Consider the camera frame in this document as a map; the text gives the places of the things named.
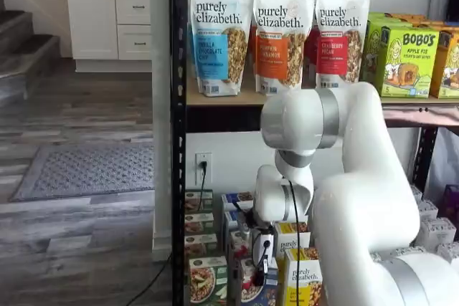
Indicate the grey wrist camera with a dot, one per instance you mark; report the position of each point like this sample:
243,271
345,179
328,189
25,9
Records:
245,230

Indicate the black metal shelf rack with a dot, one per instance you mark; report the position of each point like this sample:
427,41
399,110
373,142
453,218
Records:
178,105

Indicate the blue purely elizabeth granola bag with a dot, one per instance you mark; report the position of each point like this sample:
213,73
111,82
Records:
215,33

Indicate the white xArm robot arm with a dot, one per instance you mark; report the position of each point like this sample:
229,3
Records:
365,195

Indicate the grey patterned floor mat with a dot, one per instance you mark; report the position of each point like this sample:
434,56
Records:
89,170

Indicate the yellow purely elizabeth box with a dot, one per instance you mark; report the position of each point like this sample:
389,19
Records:
288,239
301,277

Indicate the dark wooden staircase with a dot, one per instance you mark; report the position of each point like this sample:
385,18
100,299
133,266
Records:
21,41

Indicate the purple snack box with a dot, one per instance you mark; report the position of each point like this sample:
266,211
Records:
451,205

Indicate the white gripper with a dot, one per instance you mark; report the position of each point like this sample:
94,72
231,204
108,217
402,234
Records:
270,239

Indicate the white kitchen cabinet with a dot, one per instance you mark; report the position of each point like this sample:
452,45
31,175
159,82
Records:
93,19

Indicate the red purely elizabeth granola bag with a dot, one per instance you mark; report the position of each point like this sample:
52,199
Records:
340,15
311,51

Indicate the white organic pantry box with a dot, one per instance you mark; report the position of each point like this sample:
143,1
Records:
437,234
409,251
450,252
416,194
428,210

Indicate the green Bobo's apple pie box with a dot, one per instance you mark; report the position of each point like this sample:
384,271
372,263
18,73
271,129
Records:
383,17
412,55

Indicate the yellow Bobo's snack box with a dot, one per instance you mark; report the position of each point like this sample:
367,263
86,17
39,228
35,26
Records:
437,26
448,69

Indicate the green oatmeal box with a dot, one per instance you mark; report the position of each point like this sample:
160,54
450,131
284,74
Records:
208,281
195,200
199,223
201,245

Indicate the orange purely elizabeth granola bag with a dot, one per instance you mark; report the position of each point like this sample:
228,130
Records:
276,33
252,51

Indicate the white wall outlet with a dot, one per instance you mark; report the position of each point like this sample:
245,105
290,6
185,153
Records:
208,177

